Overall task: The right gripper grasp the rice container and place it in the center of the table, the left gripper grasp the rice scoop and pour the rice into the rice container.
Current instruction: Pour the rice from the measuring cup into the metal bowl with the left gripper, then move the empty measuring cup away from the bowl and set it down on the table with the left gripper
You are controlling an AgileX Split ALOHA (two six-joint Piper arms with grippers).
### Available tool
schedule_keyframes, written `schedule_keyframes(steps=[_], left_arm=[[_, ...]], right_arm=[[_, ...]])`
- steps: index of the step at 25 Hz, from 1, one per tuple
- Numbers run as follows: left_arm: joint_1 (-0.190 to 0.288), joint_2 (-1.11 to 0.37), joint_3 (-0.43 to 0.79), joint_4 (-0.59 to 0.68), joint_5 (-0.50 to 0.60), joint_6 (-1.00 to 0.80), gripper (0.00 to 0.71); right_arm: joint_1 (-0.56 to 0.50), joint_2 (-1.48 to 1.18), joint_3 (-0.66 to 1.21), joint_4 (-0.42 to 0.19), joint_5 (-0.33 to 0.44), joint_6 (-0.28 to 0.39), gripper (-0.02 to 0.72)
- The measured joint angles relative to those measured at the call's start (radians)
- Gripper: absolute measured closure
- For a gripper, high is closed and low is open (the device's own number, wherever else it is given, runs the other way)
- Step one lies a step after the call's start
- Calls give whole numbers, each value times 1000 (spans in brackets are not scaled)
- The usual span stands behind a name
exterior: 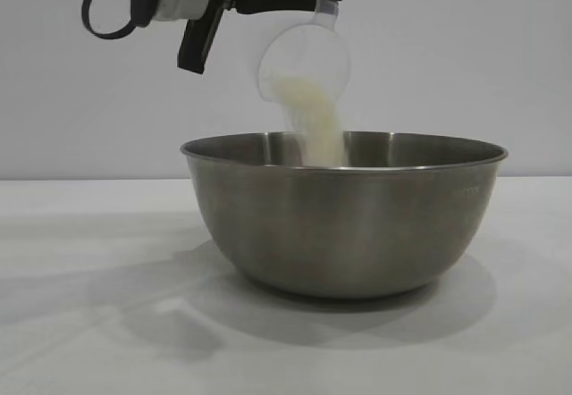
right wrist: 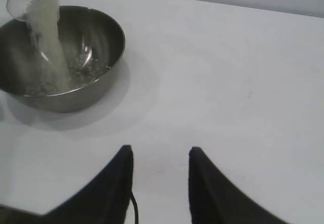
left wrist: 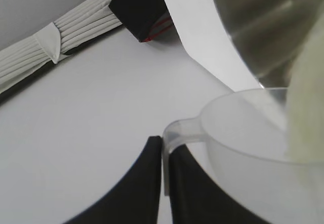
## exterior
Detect white rice grains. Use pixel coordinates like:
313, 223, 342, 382
270, 75, 349, 168

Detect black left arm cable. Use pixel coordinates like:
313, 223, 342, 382
81, 0, 140, 38

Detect stainless steel mixing bowl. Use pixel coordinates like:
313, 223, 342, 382
180, 130, 510, 300

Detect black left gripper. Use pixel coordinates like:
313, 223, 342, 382
177, 0, 348, 76

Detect clear plastic measuring cup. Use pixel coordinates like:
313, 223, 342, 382
257, 0, 353, 105

